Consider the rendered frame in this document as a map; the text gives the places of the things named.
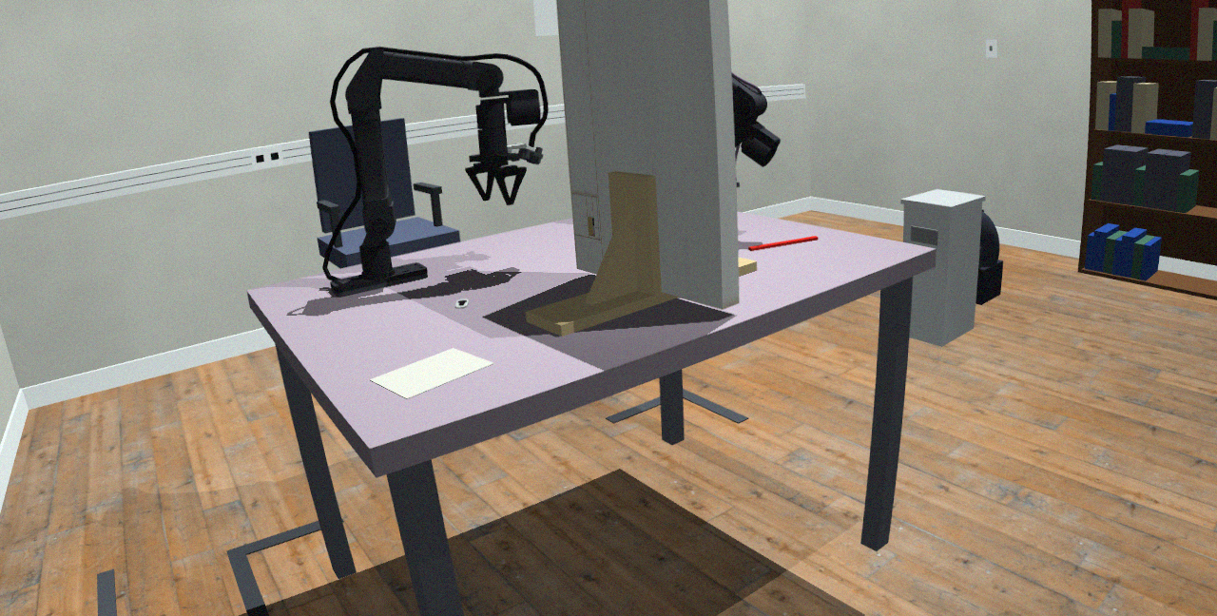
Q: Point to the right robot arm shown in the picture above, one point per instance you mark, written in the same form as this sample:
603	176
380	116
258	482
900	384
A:
523	108

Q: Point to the white paper sheet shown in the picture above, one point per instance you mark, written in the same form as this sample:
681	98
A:
430	373

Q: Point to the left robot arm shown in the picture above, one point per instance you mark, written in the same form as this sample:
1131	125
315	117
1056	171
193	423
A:
758	143

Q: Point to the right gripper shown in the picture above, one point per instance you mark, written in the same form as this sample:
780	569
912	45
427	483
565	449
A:
493	150

